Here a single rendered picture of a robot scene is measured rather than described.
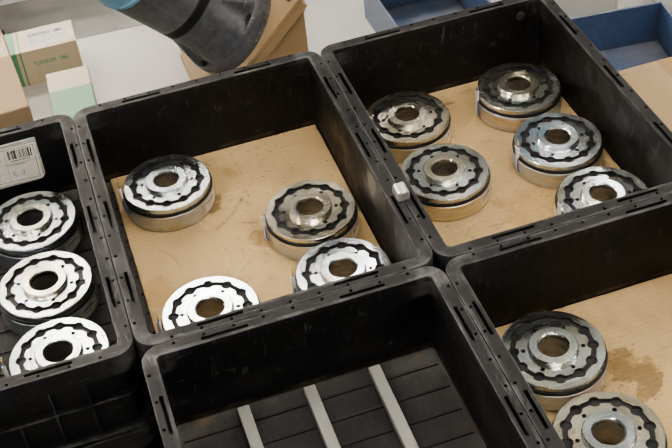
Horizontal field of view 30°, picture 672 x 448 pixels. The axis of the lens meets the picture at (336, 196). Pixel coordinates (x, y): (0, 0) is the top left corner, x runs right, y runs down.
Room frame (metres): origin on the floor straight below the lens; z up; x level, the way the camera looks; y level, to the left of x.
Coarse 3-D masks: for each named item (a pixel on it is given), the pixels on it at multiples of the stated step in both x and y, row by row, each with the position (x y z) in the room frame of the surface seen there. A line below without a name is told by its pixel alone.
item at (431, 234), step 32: (512, 0) 1.30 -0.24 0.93; (544, 0) 1.30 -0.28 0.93; (384, 32) 1.27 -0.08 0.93; (416, 32) 1.27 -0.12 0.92; (576, 32) 1.22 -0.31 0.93; (608, 64) 1.15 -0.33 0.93; (352, 96) 1.14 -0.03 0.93; (384, 160) 1.02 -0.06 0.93; (640, 192) 0.93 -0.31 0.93; (544, 224) 0.90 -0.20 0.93; (448, 256) 0.87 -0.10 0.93
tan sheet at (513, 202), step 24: (456, 96) 1.25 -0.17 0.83; (456, 120) 1.21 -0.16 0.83; (480, 120) 1.20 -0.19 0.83; (480, 144) 1.15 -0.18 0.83; (504, 144) 1.15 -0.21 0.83; (504, 168) 1.10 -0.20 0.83; (504, 192) 1.06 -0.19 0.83; (528, 192) 1.06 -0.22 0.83; (552, 192) 1.05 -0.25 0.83; (480, 216) 1.03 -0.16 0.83; (504, 216) 1.02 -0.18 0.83; (528, 216) 1.02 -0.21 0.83; (552, 216) 1.01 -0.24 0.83; (456, 240) 0.99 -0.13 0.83
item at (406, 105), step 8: (400, 104) 1.20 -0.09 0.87; (408, 104) 1.20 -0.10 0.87; (416, 104) 1.20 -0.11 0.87; (392, 112) 1.19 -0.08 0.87; (424, 112) 1.18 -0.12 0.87; (392, 120) 1.17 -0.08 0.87; (400, 120) 1.17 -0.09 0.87; (416, 120) 1.17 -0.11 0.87; (424, 120) 1.17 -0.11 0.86; (408, 128) 1.16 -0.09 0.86
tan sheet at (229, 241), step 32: (224, 160) 1.18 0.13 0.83; (256, 160) 1.17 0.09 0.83; (288, 160) 1.17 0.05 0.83; (320, 160) 1.16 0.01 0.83; (224, 192) 1.12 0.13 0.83; (256, 192) 1.11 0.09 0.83; (128, 224) 1.08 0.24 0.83; (224, 224) 1.06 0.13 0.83; (256, 224) 1.06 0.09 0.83; (160, 256) 1.02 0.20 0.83; (192, 256) 1.02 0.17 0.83; (224, 256) 1.01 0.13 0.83; (256, 256) 1.00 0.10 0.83; (160, 288) 0.97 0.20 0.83; (256, 288) 0.95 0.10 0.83; (288, 288) 0.95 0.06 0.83; (160, 320) 0.92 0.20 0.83
